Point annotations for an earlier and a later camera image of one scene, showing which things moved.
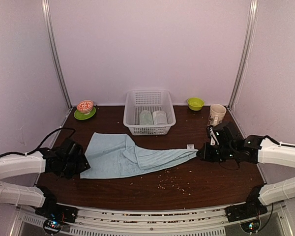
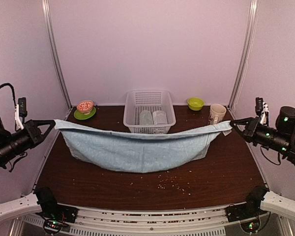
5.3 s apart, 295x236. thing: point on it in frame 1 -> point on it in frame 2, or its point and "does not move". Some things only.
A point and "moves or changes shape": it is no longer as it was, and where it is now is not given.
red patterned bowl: x=85 y=106 does not move
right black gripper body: x=219 y=156 -> x=251 y=131
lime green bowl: x=195 y=103 does not move
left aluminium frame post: x=45 y=4 does not move
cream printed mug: x=217 y=113 does not move
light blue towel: x=112 y=155 moves or changes shape
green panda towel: x=146 y=117 does not move
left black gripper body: x=72 y=167 -> x=33 y=137
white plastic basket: x=149 y=112 does not move
